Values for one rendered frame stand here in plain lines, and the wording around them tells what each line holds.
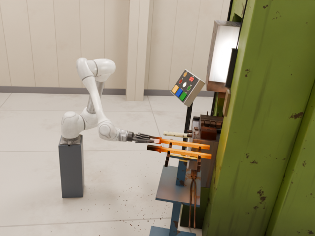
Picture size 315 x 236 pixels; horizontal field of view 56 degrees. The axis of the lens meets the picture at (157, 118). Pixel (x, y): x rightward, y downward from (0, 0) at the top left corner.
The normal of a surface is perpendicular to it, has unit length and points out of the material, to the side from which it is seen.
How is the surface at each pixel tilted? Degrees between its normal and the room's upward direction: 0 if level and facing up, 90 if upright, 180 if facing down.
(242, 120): 90
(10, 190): 0
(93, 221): 0
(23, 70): 90
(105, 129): 62
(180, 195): 0
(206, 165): 90
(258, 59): 90
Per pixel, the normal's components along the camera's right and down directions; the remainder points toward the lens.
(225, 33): -0.10, 0.42
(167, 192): 0.08, -0.90
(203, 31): 0.14, 0.43
